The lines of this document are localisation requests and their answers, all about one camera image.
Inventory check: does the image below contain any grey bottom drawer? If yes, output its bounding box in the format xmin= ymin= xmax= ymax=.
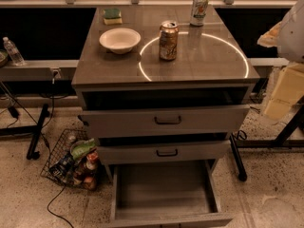
xmin=106 ymin=161 xmax=233 ymax=228

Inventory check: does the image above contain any grey drawer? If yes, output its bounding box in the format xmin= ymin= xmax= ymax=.
xmin=97 ymin=141 xmax=230 ymax=164
xmin=106 ymin=161 xmax=233 ymax=228
xmin=80 ymin=104 xmax=249 ymax=138

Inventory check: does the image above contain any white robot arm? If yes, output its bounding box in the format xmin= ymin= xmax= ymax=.
xmin=257 ymin=0 xmax=304 ymax=120

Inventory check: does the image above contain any grey top drawer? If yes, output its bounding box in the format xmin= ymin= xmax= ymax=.
xmin=80 ymin=104 xmax=249 ymax=138

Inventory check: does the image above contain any grey middle drawer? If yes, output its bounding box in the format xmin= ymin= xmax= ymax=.
xmin=97 ymin=141 xmax=230 ymax=164

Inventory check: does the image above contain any grey drawer cabinet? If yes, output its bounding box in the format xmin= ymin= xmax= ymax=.
xmin=71 ymin=4 xmax=261 ymax=182

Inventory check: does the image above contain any black right table leg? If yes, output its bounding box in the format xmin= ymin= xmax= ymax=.
xmin=230 ymin=135 xmax=247 ymax=181

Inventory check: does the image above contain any black table leg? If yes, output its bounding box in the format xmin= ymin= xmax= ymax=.
xmin=230 ymin=135 xmax=247 ymax=181
xmin=27 ymin=104 xmax=49 ymax=160

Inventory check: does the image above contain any white green soda can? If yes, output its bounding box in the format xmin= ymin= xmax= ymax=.
xmin=190 ymin=0 xmax=209 ymax=26

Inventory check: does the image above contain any gold soda can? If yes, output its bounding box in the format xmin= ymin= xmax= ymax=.
xmin=159 ymin=21 xmax=179 ymax=61

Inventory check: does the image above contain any white bowl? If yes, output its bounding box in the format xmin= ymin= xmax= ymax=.
xmin=99 ymin=28 xmax=141 ymax=54

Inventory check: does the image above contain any green yellow sponge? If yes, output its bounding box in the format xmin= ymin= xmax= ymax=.
xmin=103 ymin=8 xmax=123 ymax=25

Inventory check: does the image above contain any red snack bottle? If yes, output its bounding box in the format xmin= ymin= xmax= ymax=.
xmin=73 ymin=151 xmax=99 ymax=191

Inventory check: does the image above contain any green chip bag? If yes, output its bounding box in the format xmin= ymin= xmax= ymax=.
xmin=70 ymin=139 xmax=96 ymax=161

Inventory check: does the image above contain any dark blue snack bag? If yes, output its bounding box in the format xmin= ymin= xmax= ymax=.
xmin=48 ymin=153 xmax=74 ymax=183

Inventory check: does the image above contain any black left table leg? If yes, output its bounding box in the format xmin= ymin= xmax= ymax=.
xmin=27 ymin=104 xmax=49 ymax=160

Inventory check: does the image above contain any clear plastic water bottle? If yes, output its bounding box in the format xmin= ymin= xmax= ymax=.
xmin=3 ymin=37 xmax=25 ymax=66

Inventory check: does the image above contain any black wire basket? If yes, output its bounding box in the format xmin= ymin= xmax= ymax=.
xmin=41 ymin=129 xmax=100 ymax=188

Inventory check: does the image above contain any black floor cable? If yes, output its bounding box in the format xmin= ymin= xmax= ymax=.
xmin=47 ymin=183 xmax=74 ymax=228

